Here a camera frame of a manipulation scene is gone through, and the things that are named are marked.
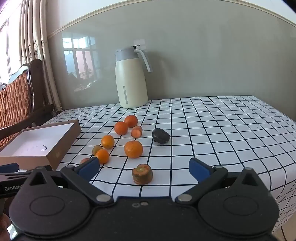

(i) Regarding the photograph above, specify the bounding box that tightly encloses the orange tangerine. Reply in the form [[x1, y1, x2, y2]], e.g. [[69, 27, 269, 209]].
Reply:
[[101, 135, 115, 149], [124, 140, 143, 159], [114, 121, 129, 135], [124, 115, 138, 128], [95, 149, 110, 164]]

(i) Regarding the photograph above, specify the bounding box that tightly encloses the person's left hand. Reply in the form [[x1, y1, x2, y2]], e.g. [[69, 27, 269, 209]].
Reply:
[[0, 214, 11, 241]]

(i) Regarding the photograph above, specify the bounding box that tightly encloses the brown cardboard box white inside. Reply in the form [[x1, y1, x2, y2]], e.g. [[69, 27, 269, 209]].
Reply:
[[0, 119, 82, 171]]

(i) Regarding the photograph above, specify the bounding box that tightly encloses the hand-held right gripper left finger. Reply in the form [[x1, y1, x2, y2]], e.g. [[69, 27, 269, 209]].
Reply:
[[25, 157, 114, 206]]

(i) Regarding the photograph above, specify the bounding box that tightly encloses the cream thermos jug grey lid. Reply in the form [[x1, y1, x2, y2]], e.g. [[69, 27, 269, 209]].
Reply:
[[115, 45, 153, 109]]

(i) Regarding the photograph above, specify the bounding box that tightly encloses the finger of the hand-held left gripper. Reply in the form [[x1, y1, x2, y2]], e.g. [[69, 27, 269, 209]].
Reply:
[[0, 171, 32, 181], [0, 163, 19, 174]]

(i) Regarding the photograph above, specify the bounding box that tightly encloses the white black-checked tablecloth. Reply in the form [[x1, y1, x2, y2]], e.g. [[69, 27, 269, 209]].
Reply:
[[43, 95, 296, 234]]

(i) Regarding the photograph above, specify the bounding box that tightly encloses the dark wrinkled avocado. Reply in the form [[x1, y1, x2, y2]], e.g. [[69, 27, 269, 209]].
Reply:
[[152, 128, 171, 144]]

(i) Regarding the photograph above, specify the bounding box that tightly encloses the window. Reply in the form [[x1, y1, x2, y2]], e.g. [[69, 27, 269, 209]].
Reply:
[[0, 5, 23, 84]]

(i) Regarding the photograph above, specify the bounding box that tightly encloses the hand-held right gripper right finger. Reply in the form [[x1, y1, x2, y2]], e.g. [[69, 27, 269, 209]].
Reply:
[[174, 158, 273, 206]]

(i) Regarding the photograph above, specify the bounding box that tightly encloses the wooden sofa with woven cushion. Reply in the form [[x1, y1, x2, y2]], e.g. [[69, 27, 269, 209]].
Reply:
[[0, 58, 56, 149]]

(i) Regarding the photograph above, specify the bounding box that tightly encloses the beige embroidered curtain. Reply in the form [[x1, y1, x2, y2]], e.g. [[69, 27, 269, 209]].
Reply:
[[18, 0, 63, 112]]

